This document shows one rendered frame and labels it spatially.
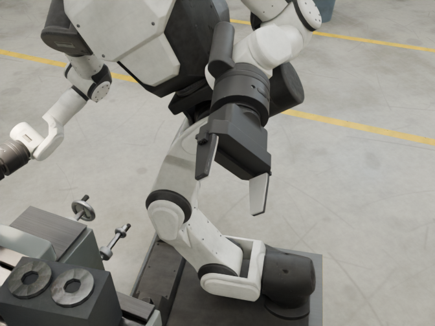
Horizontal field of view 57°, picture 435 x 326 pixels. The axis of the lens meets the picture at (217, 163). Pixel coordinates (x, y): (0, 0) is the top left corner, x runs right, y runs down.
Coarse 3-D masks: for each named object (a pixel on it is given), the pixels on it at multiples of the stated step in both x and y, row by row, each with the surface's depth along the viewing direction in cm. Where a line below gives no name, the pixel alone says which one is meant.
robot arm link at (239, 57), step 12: (216, 24) 65; (228, 24) 64; (216, 36) 63; (228, 36) 63; (216, 48) 61; (228, 48) 61; (240, 48) 63; (216, 60) 59; (228, 60) 60; (240, 60) 62; (252, 60) 62; (216, 72) 61; (228, 72) 60; (240, 72) 59; (252, 72) 60; (264, 72) 64; (216, 84) 61; (264, 84) 60
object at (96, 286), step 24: (24, 264) 91; (48, 264) 92; (0, 288) 87; (24, 288) 86; (48, 288) 87; (72, 288) 87; (96, 288) 87; (0, 312) 88; (24, 312) 86; (48, 312) 83; (72, 312) 83; (96, 312) 86; (120, 312) 101
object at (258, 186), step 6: (264, 174) 57; (252, 180) 58; (258, 180) 57; (264, 180) 57; (252, 186) 58; (258, 186) 57; (264, 186) 56; (252, 192) 57; (258, 192) 56; (264, 192) 55; (252, 198) 56; (258, 198) 56; (264, 198) 55; (252, 204) 56; (258, 204) 55; (264, 204) 55; (252, 210) 55; (258, 210) 54; (264, 210) 54
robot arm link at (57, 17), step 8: (56, 0) 97; (56, 8) 96; (48, 16) 97; (56, 16) 95; (64, 16) 96; (48, 24) 95; (56, 24) 95; (64, 24) 95; (72, 56) 108; (80, 56) 108
